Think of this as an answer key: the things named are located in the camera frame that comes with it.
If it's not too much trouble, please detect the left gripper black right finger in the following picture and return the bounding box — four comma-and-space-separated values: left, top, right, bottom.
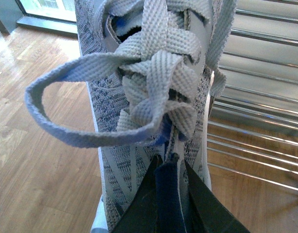
185, 162, 249, 233

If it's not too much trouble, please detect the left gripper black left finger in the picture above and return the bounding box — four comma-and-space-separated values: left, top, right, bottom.
113, 155, 162, 233

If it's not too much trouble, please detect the black metal shoe rack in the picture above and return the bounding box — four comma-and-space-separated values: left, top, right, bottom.
208, 0, 298, 192

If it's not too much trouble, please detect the grey knit sneaker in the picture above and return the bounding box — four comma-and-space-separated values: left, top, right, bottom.
25, 0, 237, 233

